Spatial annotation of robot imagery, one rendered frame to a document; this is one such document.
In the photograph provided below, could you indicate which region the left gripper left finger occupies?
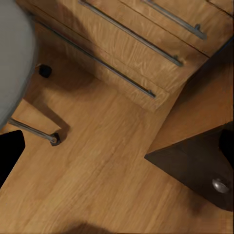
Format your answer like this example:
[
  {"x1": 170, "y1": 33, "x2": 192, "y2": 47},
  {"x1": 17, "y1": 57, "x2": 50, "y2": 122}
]
[{"x1": 0, "y1": 130, "x2": 25, "y2": 188}]

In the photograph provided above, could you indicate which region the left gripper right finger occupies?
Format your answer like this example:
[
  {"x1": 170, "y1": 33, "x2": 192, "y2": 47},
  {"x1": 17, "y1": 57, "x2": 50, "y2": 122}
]
[{"x1": 218, "y1": 129, "x2": 234, "y2": 168}]

